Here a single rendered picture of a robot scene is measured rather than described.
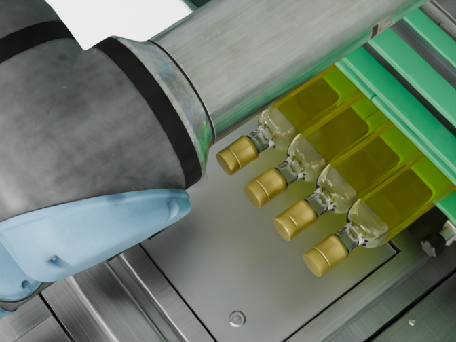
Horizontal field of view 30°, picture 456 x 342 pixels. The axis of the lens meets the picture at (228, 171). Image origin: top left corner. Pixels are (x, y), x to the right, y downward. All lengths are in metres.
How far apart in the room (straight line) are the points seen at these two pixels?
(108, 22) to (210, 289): 0.47
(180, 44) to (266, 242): 0.65
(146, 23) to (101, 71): 0.83
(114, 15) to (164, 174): 0.86
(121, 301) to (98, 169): 0.65
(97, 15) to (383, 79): 0.50
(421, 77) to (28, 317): 0.61
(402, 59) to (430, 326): 0.38
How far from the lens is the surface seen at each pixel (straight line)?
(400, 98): 1.09
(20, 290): 0.91
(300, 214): 1.04
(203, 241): 1.18
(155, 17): 1.37
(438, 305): 1.22
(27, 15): 0.55
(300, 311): 1.15
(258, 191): 1.06
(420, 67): 1.03
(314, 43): 0.59
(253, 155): 1.09
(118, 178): 0.52
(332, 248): 1.03
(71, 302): 1.19
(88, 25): 1.38
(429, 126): 1.08
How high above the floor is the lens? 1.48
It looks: 17 degrees down
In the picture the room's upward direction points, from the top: 124 degrees counter-clockwise
